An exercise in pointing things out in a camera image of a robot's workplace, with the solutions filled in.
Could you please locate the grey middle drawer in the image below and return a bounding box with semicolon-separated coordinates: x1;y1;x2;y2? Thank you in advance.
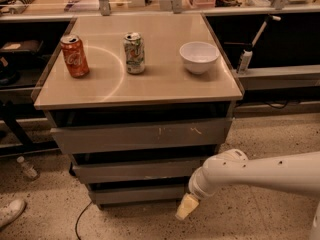
73;156;207;184

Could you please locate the white shoe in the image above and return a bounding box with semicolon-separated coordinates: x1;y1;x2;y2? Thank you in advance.
0;199;26;228

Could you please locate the green white soda can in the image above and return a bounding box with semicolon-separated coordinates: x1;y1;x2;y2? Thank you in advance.
123;32;145;74

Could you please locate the white caulk tube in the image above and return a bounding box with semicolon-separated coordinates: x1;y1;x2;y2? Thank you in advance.
237;50;253;74

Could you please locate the grey top drawer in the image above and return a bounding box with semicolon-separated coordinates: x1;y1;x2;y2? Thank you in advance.
51;118;231;154

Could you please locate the red cola can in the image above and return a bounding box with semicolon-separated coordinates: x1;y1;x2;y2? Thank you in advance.
60;34;89;78

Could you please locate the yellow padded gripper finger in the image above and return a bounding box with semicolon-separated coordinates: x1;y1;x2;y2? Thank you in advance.
175;193;199;220

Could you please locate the grey three-drawer cabinet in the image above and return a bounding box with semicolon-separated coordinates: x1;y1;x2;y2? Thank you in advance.
32;14;243;194

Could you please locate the black floor cable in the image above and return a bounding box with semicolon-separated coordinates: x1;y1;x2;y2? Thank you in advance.
74;200;94;240

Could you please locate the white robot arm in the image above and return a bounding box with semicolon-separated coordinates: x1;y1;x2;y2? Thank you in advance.
176;149;320;220

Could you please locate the grey drawer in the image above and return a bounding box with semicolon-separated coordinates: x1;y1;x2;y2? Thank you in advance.
51;118;231;154
73;156;207;184
89;184;186;205

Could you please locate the clear plastic water bottle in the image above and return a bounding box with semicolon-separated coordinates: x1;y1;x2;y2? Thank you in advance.
16;156;39;180

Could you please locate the grey bottom drawer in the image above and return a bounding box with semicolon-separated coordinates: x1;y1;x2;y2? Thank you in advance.
89;184;186;205

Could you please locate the white bowl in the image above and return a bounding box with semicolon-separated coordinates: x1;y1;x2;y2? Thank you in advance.
179;41;220;75

